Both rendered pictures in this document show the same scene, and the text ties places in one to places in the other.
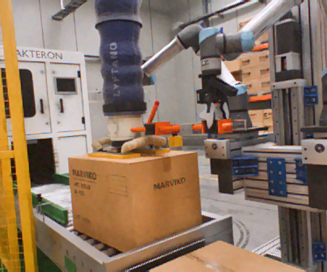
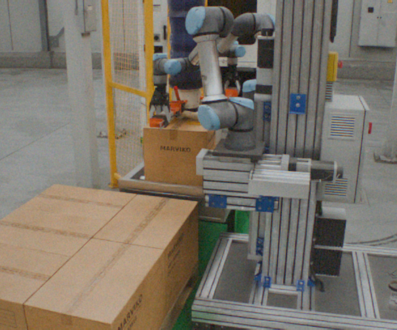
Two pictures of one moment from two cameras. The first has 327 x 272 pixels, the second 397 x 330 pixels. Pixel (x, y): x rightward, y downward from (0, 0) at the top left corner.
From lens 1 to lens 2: 2.37 m
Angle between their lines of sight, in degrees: 55
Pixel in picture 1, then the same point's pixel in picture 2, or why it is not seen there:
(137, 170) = (147, 133)
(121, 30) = (174, 25)
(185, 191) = (190, 158)
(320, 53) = (278, 74)
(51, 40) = not seen: outside the picture
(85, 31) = not seen: outside the picture
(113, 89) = not seen: hidden behind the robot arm
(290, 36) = (259, 52)
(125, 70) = (175, 55)
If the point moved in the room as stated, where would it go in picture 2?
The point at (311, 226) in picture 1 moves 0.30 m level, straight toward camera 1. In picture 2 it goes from (258, 224) to (204, 230)
